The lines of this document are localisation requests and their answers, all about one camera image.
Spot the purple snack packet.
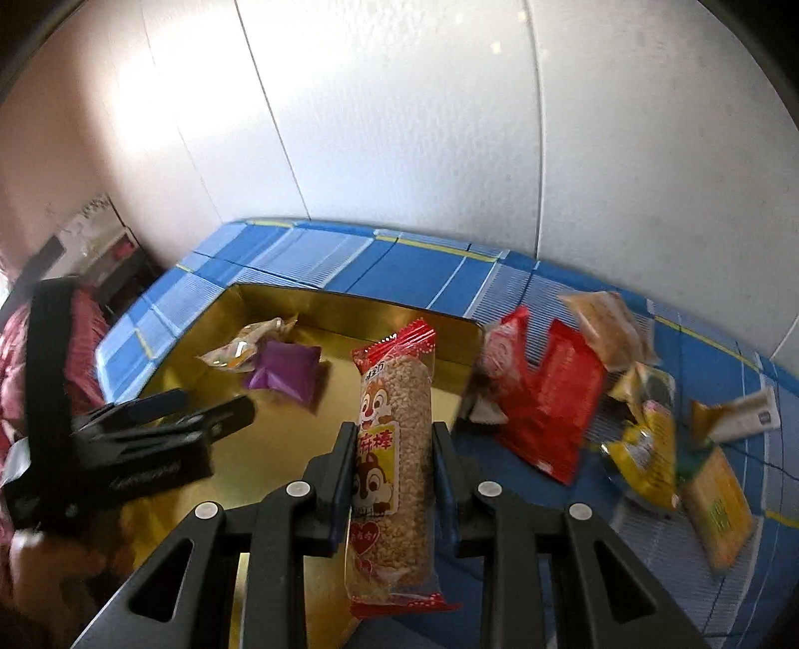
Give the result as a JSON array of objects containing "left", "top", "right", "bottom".
[{"left": 243, "top": 340, "right": 329, "bottom": 409}]

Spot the orange cracker packet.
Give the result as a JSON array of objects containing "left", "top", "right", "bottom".
[{"left": 677, "top": 446, "right": 761, "bottom": 575}]

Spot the small gold snack packet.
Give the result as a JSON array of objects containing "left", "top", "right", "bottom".
[{"left": 608, "top": 362, "right": 676, "bottom": 413}]

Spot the gold tin box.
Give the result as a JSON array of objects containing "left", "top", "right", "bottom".
[{"left": 93, "top": 282, "right": 484, "bottom": 649}]

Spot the pink floral quilt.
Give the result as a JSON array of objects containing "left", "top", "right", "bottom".
[{"left": 0, "top": 286, "right": 118, "bottom": 563}]

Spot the beige pastry packet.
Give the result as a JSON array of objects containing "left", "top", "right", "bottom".
[{"left": 558, "top": 290, "right": 661, "bottom": 375}]

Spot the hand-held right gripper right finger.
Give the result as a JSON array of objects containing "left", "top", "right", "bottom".
[{"left": 430, "top": 421, "right": 714, "bottom": 649}]

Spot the red and white snack packet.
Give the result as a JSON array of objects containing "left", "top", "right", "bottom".
[{"left": 465, "top": 306, "right": 539, "bottom": 426}]

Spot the puffed rice bar packet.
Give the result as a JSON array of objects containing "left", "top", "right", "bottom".
[{"left": 345, "top": 318, "right": 463, "bottom": 620}]

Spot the white and gold snack packet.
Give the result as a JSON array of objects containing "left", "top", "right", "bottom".
[{"left": 690, "top": 385, "right": 781, "bottom": 447}]

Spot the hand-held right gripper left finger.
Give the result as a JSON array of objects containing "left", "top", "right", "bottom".
[{"left": 81, "top": 421, "right": 361, "bottom": 649}]

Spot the yellow snack packet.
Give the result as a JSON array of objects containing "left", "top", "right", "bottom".
[{"left": 599, "top": 399, "right": 686, "bottom": 514}]

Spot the blue plaid bed sheet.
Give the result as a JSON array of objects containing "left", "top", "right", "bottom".
[{"left": 93, "top": 217, "right": 799, "bottom": 649}]

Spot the plain red snack packet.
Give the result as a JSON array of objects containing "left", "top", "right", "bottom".
[{"left": 496, "top": 318, "right": 609, "bottom": 486}]

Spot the clear orange snack packet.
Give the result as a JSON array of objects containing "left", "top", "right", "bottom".
[{"left": 196, "top": 315, "right": 301, "bottom": 373}]

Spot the white shelf unit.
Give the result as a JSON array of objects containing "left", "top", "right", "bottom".
[{"left": 34, "top": 193, "right": 164, "bottom": 308}]

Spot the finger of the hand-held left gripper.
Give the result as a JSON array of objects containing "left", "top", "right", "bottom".
[
  {"left": 112, "top": 394, "right": 258, "bottom": 451},
  {"left": 70, "top": 388, "right": 190, "bottom": 438}
]

